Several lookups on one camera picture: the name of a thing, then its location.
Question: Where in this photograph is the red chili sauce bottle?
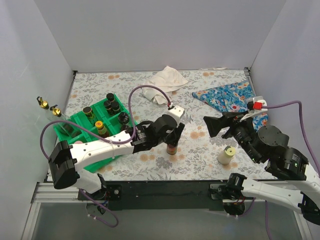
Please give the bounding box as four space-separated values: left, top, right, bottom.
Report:
94 120 110 138
166 143 178 155

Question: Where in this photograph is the yellow-lid white sauce bottle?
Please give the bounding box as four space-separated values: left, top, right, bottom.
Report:
217 146 236 165

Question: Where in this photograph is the black-cap white powder bottle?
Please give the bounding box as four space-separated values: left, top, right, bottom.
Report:
120 124 130 132

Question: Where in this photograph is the small black-cap spice jar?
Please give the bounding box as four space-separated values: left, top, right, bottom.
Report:
118 111 130 125

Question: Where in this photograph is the dark round-cap bottle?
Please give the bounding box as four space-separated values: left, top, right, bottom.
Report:
106 92 116 103

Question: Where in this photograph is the square jar dark sauce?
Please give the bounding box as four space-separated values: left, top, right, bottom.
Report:
60 122 81 138

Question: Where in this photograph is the clear gold-spout oil bottle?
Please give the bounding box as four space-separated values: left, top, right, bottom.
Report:
49 104 70 121

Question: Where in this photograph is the black-lid seasoning shaker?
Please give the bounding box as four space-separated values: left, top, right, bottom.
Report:
103 100 114 116

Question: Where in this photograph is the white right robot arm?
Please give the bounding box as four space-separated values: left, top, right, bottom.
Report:
203 112 320 225

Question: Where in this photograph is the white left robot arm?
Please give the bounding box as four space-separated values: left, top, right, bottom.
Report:
48 114 185 200

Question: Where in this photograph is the blue floral cloth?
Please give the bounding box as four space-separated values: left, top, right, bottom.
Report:
191 80 270 133

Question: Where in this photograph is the white crumpled cloth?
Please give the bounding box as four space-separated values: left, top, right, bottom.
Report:
142 66 188 105

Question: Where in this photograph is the green plastic organizer tray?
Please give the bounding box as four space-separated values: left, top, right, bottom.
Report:
53 93 141 174

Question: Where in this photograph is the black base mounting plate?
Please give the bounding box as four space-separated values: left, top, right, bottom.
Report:
90 180 243 211

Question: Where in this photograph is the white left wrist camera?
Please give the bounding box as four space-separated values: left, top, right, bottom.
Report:
166 105 185 125

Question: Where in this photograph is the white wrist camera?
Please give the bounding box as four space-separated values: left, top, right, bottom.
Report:
166 105 185 125
240 96 268 122

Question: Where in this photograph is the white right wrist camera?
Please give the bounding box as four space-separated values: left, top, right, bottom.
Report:
240 96 268 122

